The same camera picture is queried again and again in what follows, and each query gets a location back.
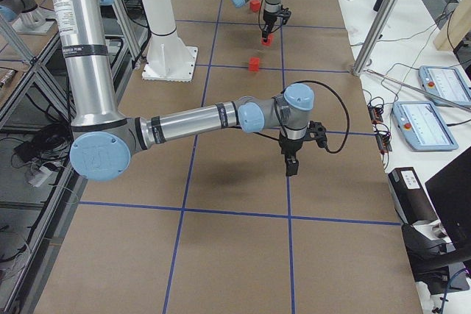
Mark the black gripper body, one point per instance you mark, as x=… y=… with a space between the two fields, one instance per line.
x=289 y=145
x=268 y=19

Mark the red cube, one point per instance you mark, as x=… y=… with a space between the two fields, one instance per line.
x=267 y=41
x=255 y=5

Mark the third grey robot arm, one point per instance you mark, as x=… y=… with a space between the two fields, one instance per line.
x=27 y=16

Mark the small circuit board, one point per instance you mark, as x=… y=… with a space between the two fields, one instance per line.
x=376 y=113

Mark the black box with label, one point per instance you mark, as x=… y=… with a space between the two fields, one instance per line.
x=409 y=197

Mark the near blue teach pendant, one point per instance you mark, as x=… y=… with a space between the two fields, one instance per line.
x=422 y=126

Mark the blue teach pendant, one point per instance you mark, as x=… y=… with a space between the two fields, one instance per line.
x=445 y=82
x=422 y=126

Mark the far blue teach pendant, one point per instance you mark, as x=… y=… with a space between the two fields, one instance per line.
x=445 y=82

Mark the black monitor stand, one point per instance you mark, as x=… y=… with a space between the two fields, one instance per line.
x=434 y=262

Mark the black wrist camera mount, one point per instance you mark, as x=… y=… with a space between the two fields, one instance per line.
x=316 y=132
x=284 y=14

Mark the white pedestal column base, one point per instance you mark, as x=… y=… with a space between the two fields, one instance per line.
x=167 y=57

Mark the aluminium frame post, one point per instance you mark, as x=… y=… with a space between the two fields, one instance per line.
x=373 y=35

